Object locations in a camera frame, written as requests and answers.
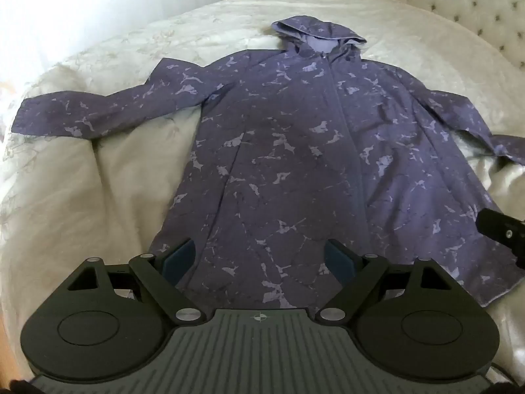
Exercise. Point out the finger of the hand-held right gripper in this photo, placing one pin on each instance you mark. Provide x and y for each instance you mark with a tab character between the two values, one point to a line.
502	230

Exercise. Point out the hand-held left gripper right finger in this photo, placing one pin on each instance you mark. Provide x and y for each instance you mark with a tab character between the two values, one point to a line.
338	259

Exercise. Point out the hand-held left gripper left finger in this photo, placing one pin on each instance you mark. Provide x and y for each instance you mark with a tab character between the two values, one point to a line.
179	260

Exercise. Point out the purple patterned hooded jacket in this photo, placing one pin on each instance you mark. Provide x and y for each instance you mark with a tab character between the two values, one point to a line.
287	152

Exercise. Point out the cream bedspread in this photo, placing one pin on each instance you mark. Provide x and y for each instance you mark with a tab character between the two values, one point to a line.
102	172

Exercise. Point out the cream tufted headboard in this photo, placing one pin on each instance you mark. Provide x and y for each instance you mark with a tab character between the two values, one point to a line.
471	0

